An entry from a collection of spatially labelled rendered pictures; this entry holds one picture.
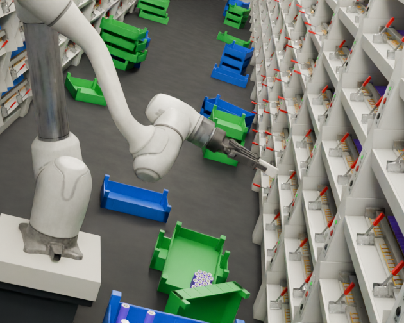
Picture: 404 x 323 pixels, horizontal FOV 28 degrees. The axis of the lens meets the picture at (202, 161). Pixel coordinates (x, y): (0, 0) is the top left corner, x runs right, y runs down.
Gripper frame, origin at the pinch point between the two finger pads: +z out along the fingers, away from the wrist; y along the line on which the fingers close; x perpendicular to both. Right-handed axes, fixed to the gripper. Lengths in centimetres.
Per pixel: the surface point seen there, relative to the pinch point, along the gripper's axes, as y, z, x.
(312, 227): 4.3, 21.5, -8.2
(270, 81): -293, 27, -26
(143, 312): 83, -22, -19
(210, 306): -8, 11, -54
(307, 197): -23.1, 21.8, -8.0
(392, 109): 40, 11, 40
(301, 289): 14.2, 26.7, -24.3
